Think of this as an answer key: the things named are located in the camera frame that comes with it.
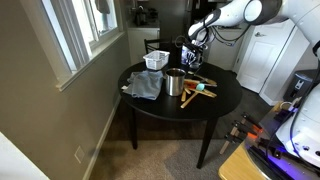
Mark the round black table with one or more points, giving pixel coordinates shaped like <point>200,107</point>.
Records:
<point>166,106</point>

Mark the black chair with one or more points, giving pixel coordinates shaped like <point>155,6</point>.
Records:
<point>153,40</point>

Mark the white disinfecting wipes canister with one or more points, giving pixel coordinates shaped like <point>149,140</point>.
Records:
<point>183,58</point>

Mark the flat wooden spatula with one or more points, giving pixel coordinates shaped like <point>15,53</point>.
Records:
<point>208,93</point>

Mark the grey box device with label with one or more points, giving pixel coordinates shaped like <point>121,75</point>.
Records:
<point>298,85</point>

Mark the clear glass mug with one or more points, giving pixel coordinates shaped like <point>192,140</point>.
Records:
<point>201,64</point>

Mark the white framed window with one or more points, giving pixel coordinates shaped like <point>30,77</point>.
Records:
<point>83,36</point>

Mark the silver metal tin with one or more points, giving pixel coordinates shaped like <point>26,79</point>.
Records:
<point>175,85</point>

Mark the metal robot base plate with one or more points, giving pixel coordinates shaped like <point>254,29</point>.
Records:
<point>283,166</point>

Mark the white plastic basket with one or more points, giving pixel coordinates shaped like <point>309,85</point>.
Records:
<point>156,60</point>

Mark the wooden turner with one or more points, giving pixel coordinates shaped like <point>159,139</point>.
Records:
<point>183,96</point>

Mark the white kitchen cabinet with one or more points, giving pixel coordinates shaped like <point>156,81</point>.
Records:
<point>143,43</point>

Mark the dark coffee maker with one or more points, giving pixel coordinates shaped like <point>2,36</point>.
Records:
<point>140,16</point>

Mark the white panel door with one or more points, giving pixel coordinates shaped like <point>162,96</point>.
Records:
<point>266,66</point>

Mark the white furniture corner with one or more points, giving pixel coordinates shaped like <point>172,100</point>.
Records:
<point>16,163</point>

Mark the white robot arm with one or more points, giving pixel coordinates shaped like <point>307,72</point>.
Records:
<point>310,116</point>

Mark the black orange bar clamp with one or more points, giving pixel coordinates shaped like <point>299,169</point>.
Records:
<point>251,120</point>
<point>235,138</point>
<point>245,129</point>

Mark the white drawer cabinet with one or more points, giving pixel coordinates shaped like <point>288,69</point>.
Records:
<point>223,56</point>

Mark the yellow wooden board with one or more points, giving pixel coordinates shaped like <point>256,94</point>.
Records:
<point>236,166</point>

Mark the clear plastic utensil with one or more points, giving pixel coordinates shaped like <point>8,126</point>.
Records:
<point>210,84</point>

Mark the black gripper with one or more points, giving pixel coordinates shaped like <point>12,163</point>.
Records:
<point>196,50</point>

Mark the grey cloth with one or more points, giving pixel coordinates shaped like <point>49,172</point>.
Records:
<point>145,85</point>

